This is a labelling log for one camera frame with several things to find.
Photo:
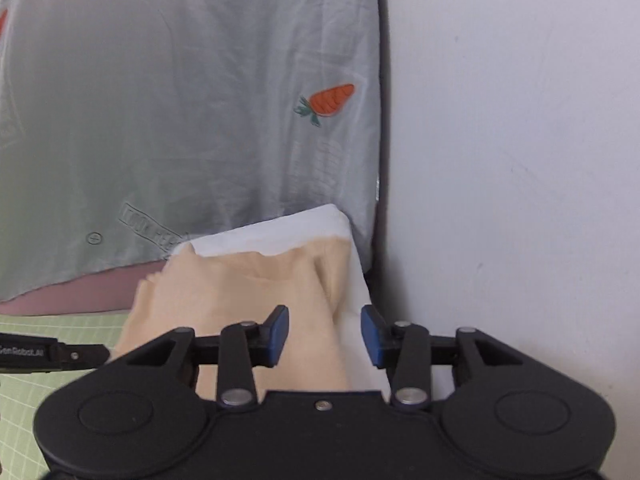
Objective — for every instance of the green grid mat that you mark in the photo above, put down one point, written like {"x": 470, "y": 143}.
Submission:
{"x": 20, "y": 400}

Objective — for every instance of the white garment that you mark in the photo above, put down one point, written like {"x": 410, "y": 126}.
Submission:
{"x": 300, "y": 230}

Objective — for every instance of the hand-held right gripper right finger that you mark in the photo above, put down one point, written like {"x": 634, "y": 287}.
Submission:
{"x": 372, "y": 337}

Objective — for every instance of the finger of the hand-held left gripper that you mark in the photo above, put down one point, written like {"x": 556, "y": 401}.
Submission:
{"x": 82, "y": 354}

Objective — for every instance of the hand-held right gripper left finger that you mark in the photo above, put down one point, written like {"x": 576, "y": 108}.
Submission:
{"x": 277, "y": 335}

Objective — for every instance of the pink bed cover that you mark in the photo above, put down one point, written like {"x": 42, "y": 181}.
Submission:
{"x": 75, "y": 295}

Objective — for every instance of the beige long-sleeved shirt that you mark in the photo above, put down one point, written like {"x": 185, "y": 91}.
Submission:
{"x": 240, "y": 285}

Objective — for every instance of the grey carrot-print sheet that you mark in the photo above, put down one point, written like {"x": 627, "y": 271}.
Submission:
{"x": 150, "y": 110}

